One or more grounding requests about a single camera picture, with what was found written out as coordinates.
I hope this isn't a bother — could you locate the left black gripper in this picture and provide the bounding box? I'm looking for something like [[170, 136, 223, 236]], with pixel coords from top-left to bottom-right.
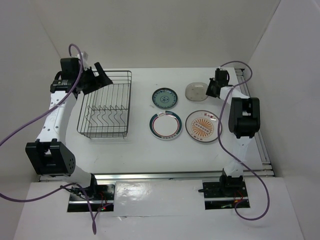
[[76, 62, 113, 96]]

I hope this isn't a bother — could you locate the clear glass plate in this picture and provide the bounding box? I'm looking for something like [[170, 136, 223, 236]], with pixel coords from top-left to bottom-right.
[[185, 82, 208, 102]]

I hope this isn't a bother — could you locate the blue patterned plate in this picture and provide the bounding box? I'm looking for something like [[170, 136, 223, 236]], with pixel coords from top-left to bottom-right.
[[151, 87, 178, 110]]

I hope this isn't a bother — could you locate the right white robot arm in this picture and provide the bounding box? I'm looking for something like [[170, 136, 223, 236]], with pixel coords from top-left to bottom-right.
[[206, 68, 261, 197]]

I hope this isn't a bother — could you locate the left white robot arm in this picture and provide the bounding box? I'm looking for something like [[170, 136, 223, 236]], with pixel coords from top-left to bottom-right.
[[25, 52, 113, 200]]

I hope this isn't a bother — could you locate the orange sunburst plate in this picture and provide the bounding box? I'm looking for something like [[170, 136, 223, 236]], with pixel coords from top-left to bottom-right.
[[185, 110, 220, 144]]

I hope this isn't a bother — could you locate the green red rimmed plate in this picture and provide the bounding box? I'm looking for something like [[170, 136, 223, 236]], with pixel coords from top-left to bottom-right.
[[149, 110, 183, 141]]

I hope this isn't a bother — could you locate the grey wire dish rack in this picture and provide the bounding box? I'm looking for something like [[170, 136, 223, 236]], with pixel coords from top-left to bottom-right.
[[77, 70, 132, 139]]

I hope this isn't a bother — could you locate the aluminium frame rail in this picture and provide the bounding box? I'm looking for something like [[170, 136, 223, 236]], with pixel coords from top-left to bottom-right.
[[38, 67, 276, 181]]

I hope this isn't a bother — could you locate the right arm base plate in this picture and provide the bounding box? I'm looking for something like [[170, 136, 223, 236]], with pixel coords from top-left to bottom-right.
[[198, 182, 250, 210]]

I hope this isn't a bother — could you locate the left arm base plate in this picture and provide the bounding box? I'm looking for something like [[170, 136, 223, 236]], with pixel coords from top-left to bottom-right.
[[67, 183, 116, 213]]

